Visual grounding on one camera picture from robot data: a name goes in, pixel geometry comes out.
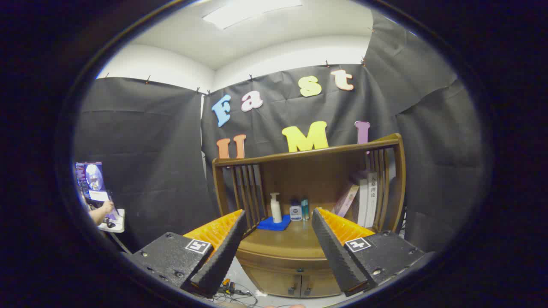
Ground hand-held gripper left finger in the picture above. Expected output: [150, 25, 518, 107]
[128, 209, 247, 299]

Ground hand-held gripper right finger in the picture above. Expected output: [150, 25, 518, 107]
[311, 207, 429, 297]

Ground wooden drawer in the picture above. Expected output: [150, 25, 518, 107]
[235, 248, 334, 275]

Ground wooden cabinet door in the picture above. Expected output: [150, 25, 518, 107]
[300, 272, 343, 299]
[246, 267, 302, 298]

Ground wooden countertop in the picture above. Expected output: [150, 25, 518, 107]
[237, 214, 339, 260]

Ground wooden cabinet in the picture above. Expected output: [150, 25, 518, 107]
[212, 133, 406, 299]

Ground blue folded cloth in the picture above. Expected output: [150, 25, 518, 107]
[257, 214, 292, 231]

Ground purple book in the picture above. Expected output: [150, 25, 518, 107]
[332, 184, 360, 218]

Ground plain white book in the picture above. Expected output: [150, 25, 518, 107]
[357, 178, 369, 226]

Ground white book black lettering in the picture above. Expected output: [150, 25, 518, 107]
[366, 171, 378, 228]

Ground white pump bottle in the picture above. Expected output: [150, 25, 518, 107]
[270, 192, 283, 224]

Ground small white table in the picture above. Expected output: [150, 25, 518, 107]
[98, 208, 125, 233]

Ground ceiling light panel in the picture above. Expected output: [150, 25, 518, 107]
[202, 0, 303, 30]

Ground black floor cables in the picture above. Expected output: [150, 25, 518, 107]
[210, 278, 274, 308]

